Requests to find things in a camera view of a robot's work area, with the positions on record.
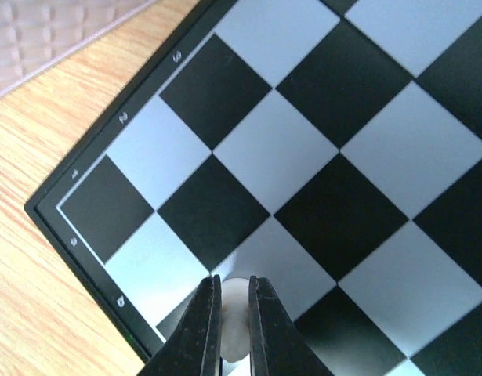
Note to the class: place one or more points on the silver textured metal tray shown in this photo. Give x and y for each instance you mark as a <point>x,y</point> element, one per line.
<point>34,35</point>

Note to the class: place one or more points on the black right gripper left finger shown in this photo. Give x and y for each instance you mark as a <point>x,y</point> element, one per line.
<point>194,346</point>

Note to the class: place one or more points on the black and silver chessboard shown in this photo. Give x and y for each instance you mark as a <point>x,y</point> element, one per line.
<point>334,147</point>

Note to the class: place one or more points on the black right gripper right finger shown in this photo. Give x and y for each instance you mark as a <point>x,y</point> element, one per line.
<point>276,347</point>

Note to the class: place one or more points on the white chess pawn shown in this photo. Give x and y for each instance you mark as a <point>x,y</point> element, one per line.
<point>235,332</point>

